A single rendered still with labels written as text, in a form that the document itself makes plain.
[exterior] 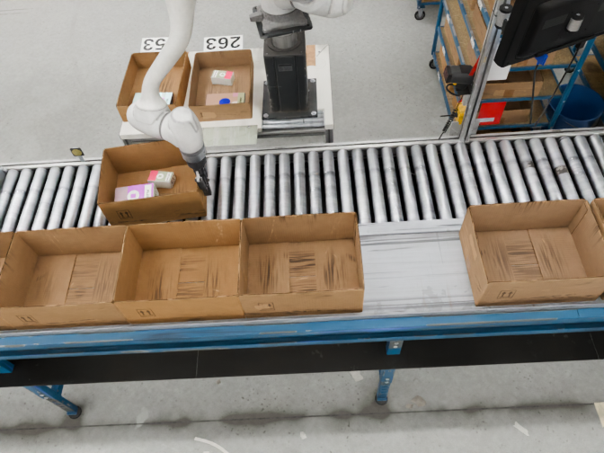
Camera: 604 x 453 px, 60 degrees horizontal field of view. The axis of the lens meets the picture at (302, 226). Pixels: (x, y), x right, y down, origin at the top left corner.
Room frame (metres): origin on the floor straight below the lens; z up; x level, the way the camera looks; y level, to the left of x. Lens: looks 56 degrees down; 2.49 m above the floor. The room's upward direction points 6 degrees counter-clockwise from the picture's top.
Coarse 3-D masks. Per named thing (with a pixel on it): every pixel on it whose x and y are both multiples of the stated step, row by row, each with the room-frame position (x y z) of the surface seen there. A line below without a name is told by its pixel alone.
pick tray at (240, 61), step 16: (208, 64) 2.19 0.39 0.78; (224, 64) 2.18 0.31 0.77; (240, 64) 2.18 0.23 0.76; (192, 80) 2.01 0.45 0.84; (208, 80) 2.09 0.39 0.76; (240, 80) 2.06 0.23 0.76; (192, 96) 1.92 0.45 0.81; (208, 112) 1.81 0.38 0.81; (224, 112) 1.80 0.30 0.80; (240, 112) 1.80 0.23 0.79
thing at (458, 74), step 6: (450, 66) 1.63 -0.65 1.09; (456, 66) 1.62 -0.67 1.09; (462, 66) 1.62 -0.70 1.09; (468, 66) 1.62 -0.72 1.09; (444, 72) 1.62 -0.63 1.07; (450, 72) 1.59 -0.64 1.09; (456, 72) 1.58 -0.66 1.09; (462, 72) 1.58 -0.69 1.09; (468, 72) 1.58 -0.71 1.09; (450, 78) 1.57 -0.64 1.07; (456, 78) 1.57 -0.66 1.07; (462, 78) 1.57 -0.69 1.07; (468, 78) 1.57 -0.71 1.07; (456, 84) 1.60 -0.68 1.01; (462, 84) 1.58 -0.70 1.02; (456, 90) 1.58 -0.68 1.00
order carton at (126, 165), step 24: (144, 144) 1.55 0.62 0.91; (168, 144) 1.55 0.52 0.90; (120, 168) 1.54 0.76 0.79; (144, 168) 1.54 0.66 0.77; (168, 168) 1.54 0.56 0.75; (168, 192) 1.41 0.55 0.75; (192, 192) 1.26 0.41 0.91; (120, 216) 1.25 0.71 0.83; (144, 216) 1.26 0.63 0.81; (168, 216) 1.26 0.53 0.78; (192, 216) 1.26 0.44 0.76
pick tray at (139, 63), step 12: (132, 60) 2.21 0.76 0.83; (144, 60) 2.24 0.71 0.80; (180, 60) 2.22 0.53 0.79; (132, 72) 2.16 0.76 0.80; (144, 72) 2.20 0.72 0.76; (180, 72) 2.17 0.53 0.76; (132, 84) 2.11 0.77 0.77; (168, 84) 2.08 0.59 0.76; (180, 84) 1.97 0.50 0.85; (120, 96) 1.95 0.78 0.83; (132, 96) 2.03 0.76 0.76; (180, 96) 1.92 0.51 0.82; (120, 108) 1.86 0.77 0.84
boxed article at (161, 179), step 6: (150, 174) 1.47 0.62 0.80; (156, 174) 1.47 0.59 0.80; (162, 174) 1.47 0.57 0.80; (168, 174) 1.46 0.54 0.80; (150, 180) 1.44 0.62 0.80; (156, 180) 1.44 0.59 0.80; (162, 180) 1.44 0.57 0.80; (168, 180) 1.43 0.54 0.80; (174, 180) 1.46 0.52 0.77; (156, 186) 1.44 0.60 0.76; (162, 186) 1.43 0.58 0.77; (168, 186) 1.43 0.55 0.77
